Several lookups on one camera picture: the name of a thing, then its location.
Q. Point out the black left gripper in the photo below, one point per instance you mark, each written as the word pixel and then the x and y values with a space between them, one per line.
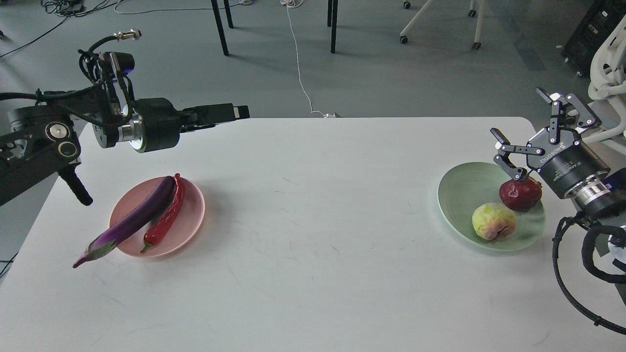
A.
pixel 154 124

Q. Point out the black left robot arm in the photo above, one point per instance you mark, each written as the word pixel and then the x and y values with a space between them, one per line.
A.
pixel 43 139

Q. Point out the white chair base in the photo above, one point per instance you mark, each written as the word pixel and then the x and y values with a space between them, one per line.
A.
pixel 423 20

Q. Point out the white office chair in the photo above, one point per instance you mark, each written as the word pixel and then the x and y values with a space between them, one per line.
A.
pixel 607 80

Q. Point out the purple eggplant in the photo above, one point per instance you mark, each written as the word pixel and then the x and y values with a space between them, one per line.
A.
pixel 153 205

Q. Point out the black equipment case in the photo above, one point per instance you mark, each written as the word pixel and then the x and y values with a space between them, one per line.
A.
pixel 595 27

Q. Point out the black table legs left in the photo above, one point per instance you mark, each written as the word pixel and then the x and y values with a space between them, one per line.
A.
pixel 216 10

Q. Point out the red pomegranate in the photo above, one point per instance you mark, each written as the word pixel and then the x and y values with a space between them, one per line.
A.
pixel 520 196

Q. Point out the red chili pepper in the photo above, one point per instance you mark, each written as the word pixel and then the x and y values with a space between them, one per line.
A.
pixel 155 235

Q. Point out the pink plate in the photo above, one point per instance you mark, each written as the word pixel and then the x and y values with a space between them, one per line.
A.
pixel 182 231

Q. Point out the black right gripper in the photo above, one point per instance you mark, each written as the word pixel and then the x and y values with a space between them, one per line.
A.
pixel 565 161

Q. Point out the black table legs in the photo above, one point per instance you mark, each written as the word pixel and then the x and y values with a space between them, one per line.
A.
pixel 216 10
pixel 332 15

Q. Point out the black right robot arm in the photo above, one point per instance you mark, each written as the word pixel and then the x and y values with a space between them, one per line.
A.
pixel 600 211

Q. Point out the black table legs right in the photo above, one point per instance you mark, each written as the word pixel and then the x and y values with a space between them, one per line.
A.
pixel 332 15

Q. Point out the green plate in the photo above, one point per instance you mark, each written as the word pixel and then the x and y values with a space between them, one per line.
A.
pixel 467 186

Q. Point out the yellow green apple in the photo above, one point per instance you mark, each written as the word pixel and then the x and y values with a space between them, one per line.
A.
pixel 493 221

